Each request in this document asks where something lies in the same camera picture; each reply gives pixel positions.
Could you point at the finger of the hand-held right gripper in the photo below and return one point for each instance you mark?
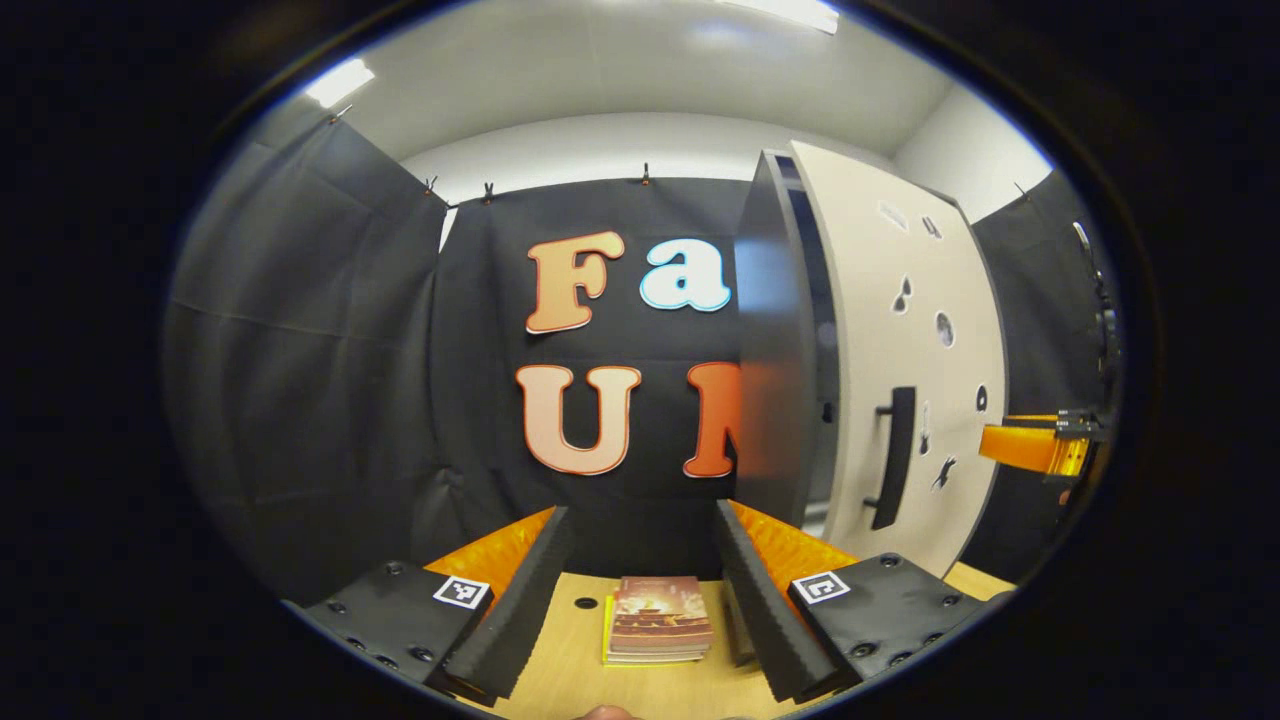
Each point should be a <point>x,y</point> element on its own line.
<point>1020,447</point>

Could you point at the black backdrop cloth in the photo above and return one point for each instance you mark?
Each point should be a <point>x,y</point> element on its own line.
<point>320,380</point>

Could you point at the white cabinet door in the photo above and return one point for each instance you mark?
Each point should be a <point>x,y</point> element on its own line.
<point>870,300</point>

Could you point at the stack of books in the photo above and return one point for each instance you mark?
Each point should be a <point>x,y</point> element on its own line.
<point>660,620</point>

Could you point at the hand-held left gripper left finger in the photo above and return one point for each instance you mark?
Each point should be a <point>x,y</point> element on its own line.
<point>525,600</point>

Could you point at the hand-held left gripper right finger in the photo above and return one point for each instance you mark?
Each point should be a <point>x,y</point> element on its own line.
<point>765,620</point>

